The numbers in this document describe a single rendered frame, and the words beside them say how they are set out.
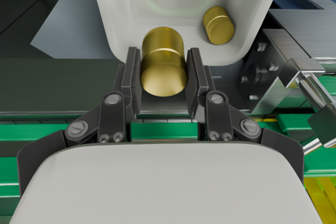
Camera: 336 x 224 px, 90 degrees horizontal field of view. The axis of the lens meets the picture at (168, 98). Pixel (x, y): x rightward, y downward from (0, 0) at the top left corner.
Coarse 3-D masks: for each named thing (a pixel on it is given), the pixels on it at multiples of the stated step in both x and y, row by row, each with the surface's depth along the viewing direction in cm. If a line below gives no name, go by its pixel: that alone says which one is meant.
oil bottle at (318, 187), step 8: (304, 184) 26; (312, 184) 25; (320, 184) 24; (328, 184) 23; (312, 192) 25; (320, 192) 24; (328, 192) 23; (312, 200) 25; (320, 200) 24; (328, 200) 23; (320, 208) 24; (328, 208) 23; (320, 216) 24; (328, 216) 23
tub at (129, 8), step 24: (120, 0) 20; (144, 0) 23; (168, 0) 23; (192, 0) 23; (216, 0) 23; (240, 0) 20; (264, 0) 17; (120, 24) 20; (144, 24) 25; (168, 24) 26; (192, 24) 26; (240, 24) 21; (120, 48) 21; (216, 48) 23; (240, 48) 21
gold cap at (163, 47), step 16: (160, 32) 13; (176, 32) 13; (144, 48) 13; (160, 48) 11; (176, 48) 12; (144, 64) 11; (160, 64) 11; (176, 64) 11; (144, 80) 12; (160, 80) 12; (176, 80) 12
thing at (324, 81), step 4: (320, 80) 18; (324, 80) 18; (328, 80) 18; (332, 80) 18; (324, 84) 18; (328, 84) 18; (332, 84) 18; (328, 88) 18; (332, 88) 18; (332, 92) 17; (332, 96) 17
